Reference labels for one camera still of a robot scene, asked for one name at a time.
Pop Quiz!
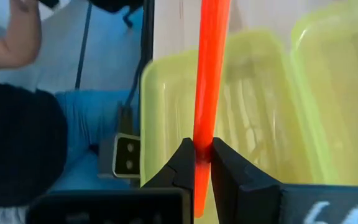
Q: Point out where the yellow-green translucent pencil box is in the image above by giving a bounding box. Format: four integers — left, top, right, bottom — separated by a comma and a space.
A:
140, 0, 358, 224

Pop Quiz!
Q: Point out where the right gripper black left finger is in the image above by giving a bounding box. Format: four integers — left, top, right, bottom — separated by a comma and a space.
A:
26, 138, 196, 224

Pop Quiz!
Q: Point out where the orange marker pen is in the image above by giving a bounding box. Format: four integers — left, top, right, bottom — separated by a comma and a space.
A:
193, 0, 232, 218

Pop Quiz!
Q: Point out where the person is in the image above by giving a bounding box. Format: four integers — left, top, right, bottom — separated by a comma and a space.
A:
0, 0, 68, 224

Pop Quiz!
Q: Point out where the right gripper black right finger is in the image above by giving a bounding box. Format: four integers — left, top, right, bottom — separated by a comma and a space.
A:
210, 137, 358, 224

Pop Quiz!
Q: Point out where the thin black cable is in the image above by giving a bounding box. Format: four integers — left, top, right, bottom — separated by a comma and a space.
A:
74, 2, 93, 91

